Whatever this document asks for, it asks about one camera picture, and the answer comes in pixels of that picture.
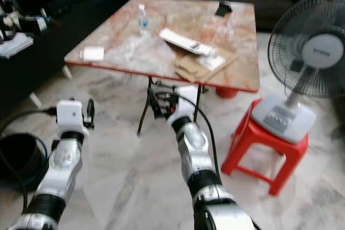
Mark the white tissue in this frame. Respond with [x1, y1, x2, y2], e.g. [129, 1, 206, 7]
[80, 47, 105, 62]

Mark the black round rubbish bin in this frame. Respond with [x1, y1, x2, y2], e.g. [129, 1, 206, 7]
[0, 133, 43, 191]

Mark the brown cardboard sheet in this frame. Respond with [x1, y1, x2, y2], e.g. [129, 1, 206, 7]
[175, 49, 239, 84]

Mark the red plastic bucket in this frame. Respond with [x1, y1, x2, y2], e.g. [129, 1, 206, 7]
[215, 86, 240, 99]

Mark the white paper slip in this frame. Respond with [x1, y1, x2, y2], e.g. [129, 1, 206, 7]
[199, 54, 227, 72]

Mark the long white flat box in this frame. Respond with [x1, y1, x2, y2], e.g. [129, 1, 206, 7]
[158, 28, 217, 57]

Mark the black low cabinet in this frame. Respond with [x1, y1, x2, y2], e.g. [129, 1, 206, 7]
[0, 0, 139, 124]

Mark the clear plastic water bottle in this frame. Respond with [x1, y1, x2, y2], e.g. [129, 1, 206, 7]
[137, 4, 150, 36]

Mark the red plastic stool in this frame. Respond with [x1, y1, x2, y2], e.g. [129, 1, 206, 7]
[220, 99, 309, 197]

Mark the marble top folding table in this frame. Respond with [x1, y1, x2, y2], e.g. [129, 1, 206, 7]
[64, 0, 261, 136]

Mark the black box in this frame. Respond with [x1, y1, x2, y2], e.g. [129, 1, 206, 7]
[19, 16, 49, 33]

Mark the small black pouch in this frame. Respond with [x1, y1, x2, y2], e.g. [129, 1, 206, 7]
[214, 1, 233, 17]

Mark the grey electric fan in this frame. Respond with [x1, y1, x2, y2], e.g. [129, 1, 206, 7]
[251, 0, 345, 145]

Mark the black mouse plush toy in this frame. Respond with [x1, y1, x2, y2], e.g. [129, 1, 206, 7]
[0, 0, 22, 30]

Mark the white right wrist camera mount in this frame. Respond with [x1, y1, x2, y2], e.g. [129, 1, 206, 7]
[166, 85, 199, 126]

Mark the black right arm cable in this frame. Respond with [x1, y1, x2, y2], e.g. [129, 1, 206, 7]
[179, 92, 221, 183]

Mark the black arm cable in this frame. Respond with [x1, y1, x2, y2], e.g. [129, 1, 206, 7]
[179, 92, 221, 183]
[0, 107, 59, 214]

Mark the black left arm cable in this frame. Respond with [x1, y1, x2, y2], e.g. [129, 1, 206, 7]
[0, 107, 59, 214]

